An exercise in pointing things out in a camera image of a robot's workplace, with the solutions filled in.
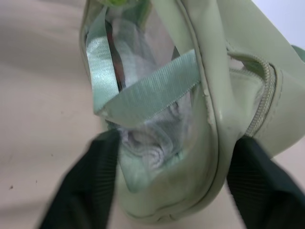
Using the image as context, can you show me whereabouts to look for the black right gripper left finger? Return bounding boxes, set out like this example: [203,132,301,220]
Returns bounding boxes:
[38,130,125,229]

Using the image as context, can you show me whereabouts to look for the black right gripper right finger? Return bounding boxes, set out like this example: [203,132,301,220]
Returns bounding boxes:
[225,137,305,229]

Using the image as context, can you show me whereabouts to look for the green pouch with clear window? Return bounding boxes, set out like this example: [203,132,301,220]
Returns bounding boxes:
[78,0,305,221]

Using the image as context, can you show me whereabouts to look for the green plush keychain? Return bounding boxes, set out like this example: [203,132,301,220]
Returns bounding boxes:
[101,0,131,7]

